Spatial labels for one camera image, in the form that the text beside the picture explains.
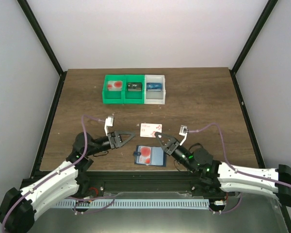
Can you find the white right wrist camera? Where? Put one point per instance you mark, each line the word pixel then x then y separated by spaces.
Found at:
pixel 183 132

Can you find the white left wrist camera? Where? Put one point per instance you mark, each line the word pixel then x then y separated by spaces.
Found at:
pixel 108 123

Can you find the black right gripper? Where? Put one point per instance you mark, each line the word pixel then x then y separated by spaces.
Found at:
pixel 172 146

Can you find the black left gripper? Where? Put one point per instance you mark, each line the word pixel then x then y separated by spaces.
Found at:
pixel 112 140

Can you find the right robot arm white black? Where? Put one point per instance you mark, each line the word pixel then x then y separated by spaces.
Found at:
pixel 218 176

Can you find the middle green plastic bin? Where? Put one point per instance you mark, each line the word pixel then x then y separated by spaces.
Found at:
pixel 134 92

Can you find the left black frame post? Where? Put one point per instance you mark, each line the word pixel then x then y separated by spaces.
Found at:
pixel 29 14

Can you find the white card with red dot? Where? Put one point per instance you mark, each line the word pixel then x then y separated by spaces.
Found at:
pixel 119 85

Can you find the blue leather card holder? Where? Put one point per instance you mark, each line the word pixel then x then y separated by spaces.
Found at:
pixel 158 157

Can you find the light blue slotted cable duct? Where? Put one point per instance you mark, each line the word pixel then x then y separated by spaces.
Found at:
pixel 136 204

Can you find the black frame post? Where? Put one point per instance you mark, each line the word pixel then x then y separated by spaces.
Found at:
pixel 266 12
pixel 29 14

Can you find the green plastic bin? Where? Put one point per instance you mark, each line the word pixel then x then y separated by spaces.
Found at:
pixel 112 97
pixel 134 92

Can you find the blue card in bin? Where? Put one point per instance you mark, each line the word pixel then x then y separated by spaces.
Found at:
pixel 154 87

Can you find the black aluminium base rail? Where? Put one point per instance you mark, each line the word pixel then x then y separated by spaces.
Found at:
pixel 98 183

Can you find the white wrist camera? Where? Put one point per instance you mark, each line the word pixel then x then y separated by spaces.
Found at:
pixel 108 123
pixel 183 132

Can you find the black card in bin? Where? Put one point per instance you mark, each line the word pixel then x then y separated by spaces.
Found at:
pixel 134 86

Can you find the red white card in bin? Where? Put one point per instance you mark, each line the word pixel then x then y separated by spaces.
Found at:
pixel 111 85

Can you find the right black frame post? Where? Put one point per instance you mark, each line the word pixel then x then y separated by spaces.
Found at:
pixel 266 12

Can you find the white card red logo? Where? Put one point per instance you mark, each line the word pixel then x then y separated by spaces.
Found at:
pixel 149 129

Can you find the left green plastic bin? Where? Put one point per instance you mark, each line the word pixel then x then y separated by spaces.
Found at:
pixel 112 97

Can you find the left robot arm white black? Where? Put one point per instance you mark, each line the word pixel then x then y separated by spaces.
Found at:
pixel 20 209

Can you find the white plastic bin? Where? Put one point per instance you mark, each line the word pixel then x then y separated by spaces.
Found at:
pixel 155 91

